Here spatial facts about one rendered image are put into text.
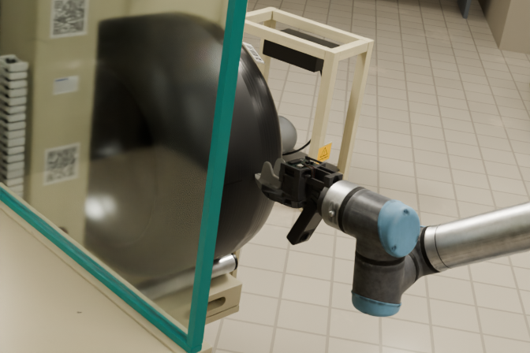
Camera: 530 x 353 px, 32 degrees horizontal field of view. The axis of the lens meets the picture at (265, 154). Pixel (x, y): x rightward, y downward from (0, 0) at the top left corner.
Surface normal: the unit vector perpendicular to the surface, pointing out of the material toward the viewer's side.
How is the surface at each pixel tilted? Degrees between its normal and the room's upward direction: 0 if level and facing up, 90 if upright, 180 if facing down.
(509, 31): 90
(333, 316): 0
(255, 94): 49
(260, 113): 57
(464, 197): 0
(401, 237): 79
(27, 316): 0
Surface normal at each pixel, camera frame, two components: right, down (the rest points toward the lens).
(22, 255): 0.14, -0.90
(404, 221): 0.69, 0.22
